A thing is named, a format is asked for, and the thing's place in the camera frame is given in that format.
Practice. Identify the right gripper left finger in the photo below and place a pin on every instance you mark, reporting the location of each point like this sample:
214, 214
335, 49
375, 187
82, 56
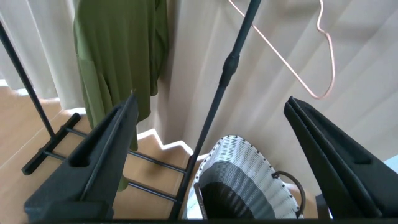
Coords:
93, 174

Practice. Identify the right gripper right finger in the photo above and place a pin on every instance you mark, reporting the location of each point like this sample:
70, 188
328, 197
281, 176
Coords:
348, 174

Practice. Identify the green long-sleeved shirt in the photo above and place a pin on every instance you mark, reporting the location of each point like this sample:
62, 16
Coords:
118, 46

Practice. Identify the white laundry basket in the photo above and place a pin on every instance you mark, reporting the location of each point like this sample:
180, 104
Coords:
242, 161

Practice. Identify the pink clothes hanger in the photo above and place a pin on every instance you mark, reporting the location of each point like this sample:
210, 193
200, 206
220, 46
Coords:
280, 57

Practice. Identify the black clothes rack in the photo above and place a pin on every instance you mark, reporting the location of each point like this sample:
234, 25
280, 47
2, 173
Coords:
230, 65

